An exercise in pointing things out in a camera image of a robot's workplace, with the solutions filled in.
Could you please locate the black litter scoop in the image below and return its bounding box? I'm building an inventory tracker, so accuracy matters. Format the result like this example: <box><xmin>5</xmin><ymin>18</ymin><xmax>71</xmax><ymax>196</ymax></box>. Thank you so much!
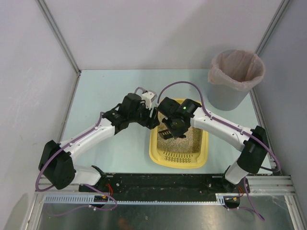
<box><xmin>158</xmin><ymin>129</ymin><xmax>188</xmax><ymax>139</ymax></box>

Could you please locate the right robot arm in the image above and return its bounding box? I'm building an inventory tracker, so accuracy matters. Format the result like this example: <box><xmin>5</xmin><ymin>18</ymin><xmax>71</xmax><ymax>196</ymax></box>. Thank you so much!
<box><xmin>157</xmin><ymin>97</ymin><xmax>268</xmax><ymax>192</ymax></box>

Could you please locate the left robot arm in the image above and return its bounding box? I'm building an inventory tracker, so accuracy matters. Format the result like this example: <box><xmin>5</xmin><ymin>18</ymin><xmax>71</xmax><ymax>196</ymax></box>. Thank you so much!
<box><xmin>35</xmin><ymin>91</ymin><xmax>160</xmax><ymax>191</ymax></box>

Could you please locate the beige cat litter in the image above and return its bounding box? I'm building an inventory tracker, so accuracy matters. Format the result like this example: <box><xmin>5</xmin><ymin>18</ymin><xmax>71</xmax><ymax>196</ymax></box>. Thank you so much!
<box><xmin>157</xmin><ymin>127</ymin><xmax>202</xmax><ymax>153</ymax></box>

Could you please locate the yellow litter box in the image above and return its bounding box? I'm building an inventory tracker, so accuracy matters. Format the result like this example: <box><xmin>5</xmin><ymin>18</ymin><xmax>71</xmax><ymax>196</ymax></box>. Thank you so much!
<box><xmin>149</xmin><ymin>113</ymin><xmax>209</xmax><ymax>169</ymax></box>

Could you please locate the grey trash bin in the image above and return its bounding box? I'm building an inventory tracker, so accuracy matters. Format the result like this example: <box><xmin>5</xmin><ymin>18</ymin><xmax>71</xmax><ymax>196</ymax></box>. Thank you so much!
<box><xmin>207</xmin><ymin>82</ymin><xmax>251</xmax><ymax>111</ymax></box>

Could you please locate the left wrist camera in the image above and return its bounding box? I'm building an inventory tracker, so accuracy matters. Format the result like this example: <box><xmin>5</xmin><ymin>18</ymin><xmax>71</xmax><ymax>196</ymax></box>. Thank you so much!
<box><xmin>141</xmin><ymin>91</ymin><xmax>157</xmax><ymax>109</ymax></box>

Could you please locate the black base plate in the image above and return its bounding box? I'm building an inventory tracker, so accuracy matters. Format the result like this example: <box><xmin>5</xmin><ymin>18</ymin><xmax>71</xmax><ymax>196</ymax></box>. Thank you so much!
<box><xmin>94</xmin><ymin>173</ymin><xmax>246</xmax><ymax>201</ymax></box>

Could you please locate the grey slotted cable duct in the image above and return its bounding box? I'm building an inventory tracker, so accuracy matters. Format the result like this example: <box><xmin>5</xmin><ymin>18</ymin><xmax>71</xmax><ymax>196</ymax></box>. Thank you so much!
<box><xmin>44</xmin><ymin>194</ymin><xmax>239</xmax><ymax>205</ymax></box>

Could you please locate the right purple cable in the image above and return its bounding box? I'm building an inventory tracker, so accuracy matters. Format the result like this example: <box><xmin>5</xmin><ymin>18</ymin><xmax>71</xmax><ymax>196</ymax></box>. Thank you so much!
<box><xmin>157</xmin><ymin>81</ymin><xmax>281</xmax><ymax>221</ymax></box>

